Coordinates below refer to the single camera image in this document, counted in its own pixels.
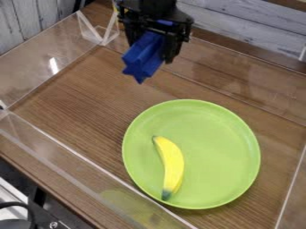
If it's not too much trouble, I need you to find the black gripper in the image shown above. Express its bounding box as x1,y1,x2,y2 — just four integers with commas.
123,0,194,64

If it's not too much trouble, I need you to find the blue cross-shaped block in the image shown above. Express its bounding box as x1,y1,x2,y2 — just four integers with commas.
121,20,173,84

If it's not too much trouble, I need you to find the green round plate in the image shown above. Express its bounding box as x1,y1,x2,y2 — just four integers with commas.
121,99,262,209

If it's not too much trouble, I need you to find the yellow blue tin can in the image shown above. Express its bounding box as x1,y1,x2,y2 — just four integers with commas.
112,0,128,23

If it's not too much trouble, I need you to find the yellow toy banana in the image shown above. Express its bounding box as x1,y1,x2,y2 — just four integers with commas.
152,136,185,201

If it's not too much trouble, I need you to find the clear acrylic corner bracket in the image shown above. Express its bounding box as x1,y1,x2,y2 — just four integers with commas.
76,11,119,47

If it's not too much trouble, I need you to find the clear acrylic front wall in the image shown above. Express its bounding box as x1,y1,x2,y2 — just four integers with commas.
0,101,198,229

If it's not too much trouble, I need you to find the black cable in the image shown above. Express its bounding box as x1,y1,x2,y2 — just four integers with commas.
0,201,40,229

